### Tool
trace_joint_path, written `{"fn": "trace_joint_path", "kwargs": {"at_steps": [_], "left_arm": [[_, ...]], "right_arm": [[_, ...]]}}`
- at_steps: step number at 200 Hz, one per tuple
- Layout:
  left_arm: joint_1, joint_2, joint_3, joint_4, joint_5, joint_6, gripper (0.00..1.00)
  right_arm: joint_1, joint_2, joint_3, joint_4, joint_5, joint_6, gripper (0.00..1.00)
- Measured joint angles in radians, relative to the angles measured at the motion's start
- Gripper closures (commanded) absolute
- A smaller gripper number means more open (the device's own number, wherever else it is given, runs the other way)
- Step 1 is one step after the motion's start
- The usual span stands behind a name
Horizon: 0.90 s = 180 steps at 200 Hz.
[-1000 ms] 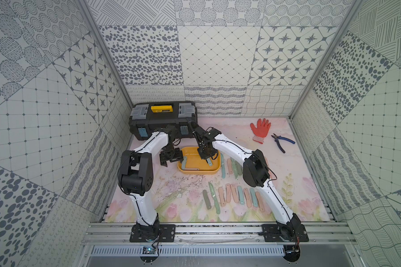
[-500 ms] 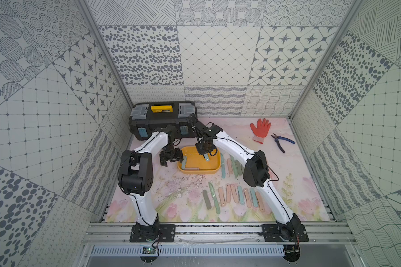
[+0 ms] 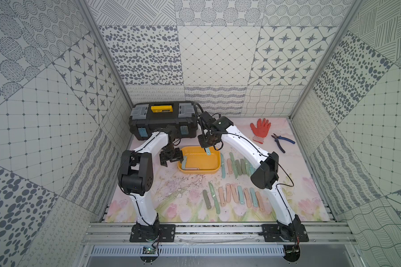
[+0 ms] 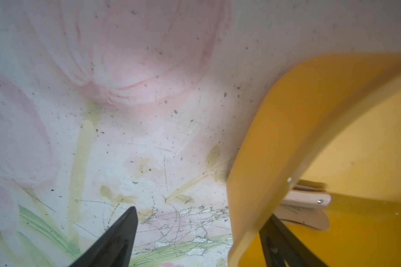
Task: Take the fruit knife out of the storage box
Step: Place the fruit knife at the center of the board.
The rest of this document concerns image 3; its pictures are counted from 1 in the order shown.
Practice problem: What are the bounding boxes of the blue handled pliers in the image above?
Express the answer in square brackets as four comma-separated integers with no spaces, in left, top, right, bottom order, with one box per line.
[271,133,296,154]

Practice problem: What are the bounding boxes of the teal fruit knife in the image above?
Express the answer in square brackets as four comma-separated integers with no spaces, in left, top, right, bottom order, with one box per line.
[181,156,188,170]

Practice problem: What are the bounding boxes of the green sheath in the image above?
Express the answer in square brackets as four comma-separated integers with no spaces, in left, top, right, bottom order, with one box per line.
[235,160,243,175]

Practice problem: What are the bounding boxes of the yellow plastic storage box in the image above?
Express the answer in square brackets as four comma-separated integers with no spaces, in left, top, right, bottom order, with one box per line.
[178,146,221,175]

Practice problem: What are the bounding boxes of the long teal knife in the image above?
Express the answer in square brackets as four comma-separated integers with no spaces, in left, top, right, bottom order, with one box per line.
[220,154,226,179]

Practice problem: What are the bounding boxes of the grey green fruit knife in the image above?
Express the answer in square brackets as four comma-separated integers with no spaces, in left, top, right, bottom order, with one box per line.
[240,159,247,175]

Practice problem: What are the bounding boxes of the black plastic toolbox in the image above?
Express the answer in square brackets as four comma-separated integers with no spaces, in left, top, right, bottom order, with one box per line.
[129,101,198,140]

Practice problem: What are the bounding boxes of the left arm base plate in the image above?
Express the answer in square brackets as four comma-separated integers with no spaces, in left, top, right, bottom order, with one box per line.
[129,223,176,243]

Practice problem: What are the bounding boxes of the floral pink table mat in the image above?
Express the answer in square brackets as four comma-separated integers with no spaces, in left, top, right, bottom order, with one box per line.
[103,117,331,223]

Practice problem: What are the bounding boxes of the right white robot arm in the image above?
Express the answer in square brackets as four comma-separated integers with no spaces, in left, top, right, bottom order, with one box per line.
[193,102,309,245]

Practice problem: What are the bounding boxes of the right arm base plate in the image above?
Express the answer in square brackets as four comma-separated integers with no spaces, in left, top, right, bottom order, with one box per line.
[261,224,309,243]

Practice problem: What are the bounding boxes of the red work glove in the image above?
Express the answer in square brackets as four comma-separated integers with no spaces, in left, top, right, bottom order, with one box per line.
[250,119,271,144]

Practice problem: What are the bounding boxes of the beige pink knife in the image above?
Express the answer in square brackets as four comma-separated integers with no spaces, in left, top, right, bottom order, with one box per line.
[218,187,226,207]

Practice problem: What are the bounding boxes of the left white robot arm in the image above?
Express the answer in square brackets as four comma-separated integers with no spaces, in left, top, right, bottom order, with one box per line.
[118,125,183,241]

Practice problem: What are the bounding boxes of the aluminium frame rail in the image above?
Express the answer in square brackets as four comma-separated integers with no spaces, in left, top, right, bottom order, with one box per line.
[81,221,356,245]

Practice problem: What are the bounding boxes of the long green knife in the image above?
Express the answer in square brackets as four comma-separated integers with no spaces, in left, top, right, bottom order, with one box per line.
[208,182,221,214]

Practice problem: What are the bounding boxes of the pale pink knife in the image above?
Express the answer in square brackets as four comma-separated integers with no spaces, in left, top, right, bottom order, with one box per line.
[226,184,232,203]

